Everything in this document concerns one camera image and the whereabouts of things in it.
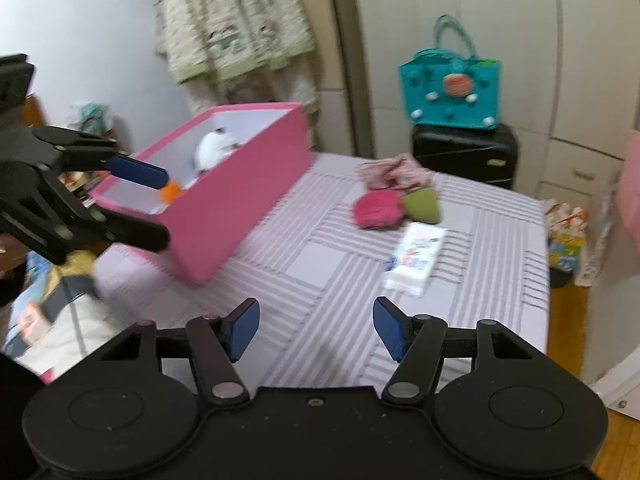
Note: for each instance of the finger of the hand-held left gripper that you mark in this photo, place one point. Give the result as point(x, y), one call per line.
point(137, 172)
point(135, 235)

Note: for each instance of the pink fluffy ball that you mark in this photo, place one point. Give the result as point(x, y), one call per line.
point(377, 210)

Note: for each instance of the orange egg-shaped sponge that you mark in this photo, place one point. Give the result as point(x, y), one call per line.
point(170, 192)

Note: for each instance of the printed colourful plastic bag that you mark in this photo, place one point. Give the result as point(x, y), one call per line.
point(565, 240)

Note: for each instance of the floral hanging curtain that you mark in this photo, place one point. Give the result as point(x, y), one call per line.
point(235, 20)

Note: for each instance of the white plush toy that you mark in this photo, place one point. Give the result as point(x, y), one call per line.
point(210, 150)

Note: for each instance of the teal crumpled cloth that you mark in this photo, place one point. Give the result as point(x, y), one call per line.
point(95, 117)

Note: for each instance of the pink storage box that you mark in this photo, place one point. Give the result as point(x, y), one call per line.
point(240, 200)

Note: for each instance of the teal tote bag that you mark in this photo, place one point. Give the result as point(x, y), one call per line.
point(440, 100)

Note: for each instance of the green sponge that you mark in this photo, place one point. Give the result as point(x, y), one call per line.
point(422, 205)

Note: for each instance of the pile of mixed clutter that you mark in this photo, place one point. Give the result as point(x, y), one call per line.
point(75, 330)

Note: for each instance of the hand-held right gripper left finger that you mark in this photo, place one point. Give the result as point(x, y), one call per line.
point(245, 330)

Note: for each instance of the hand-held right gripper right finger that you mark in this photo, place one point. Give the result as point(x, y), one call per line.
point(390, 330)

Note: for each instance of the pink floral cloth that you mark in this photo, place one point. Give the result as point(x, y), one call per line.
point(390, 172)

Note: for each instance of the black suitcase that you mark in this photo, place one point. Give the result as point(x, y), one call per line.
point(460, 160)

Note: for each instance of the beige wardrobe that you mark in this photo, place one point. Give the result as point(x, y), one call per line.
point(575, 60)

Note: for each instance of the striped purple bed sheet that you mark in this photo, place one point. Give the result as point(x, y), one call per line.
point(325, 260)

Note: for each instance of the white plastic bag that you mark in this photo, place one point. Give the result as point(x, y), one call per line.
point(600, 240)

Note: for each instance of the white tissue pack pink print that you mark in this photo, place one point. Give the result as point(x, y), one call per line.
point(415, 260)

